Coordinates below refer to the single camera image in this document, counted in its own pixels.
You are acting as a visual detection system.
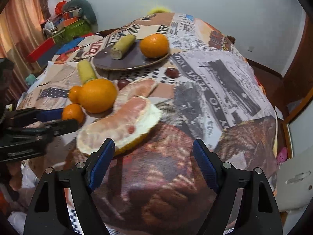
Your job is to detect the small tangerine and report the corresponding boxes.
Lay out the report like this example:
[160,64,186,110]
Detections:
[68,85,82,104]
[62,103,85,124]

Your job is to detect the large orange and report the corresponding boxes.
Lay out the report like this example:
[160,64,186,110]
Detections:
[139,33,169,58]
[78,79,118,114]

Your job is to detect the sugarcane piece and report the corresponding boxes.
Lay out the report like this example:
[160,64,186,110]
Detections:
[110,34,136,60]
[77,60,98,84]

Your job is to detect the large pomelo segment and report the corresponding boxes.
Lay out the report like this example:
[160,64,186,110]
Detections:
[76,96,162,155]

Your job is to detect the smaller pomelo segment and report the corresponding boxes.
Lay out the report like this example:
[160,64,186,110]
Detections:
[113,78,158,112]

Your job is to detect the pink slipper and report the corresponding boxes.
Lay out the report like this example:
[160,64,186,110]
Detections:
[276,147,288,165]

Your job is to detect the red box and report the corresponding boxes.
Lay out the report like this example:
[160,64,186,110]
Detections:
[26,38,55,63]

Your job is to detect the orange striped curtain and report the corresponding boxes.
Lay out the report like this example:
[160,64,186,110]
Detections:
[1,0,45,80]

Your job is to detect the red jujube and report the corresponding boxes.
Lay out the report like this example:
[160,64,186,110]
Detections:
[117,79,130,90]
[165,67,179,79]

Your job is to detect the blue patchwork quilt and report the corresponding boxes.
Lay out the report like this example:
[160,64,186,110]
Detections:
[36,34,103,66]

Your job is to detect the green patterned box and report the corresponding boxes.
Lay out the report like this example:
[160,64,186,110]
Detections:
[52,19,92,45]

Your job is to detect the dark purple plate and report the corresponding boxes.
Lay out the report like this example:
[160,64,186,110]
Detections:
[93,40,170,72]

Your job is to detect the printed newspaper pattern blanket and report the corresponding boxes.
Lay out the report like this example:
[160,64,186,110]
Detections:
[20,13,278,234]

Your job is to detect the grey neck pillow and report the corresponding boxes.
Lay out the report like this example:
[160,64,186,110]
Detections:
[62,0,97,25]

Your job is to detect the wall socket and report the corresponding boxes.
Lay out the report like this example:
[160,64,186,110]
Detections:
[247,46,254,52]

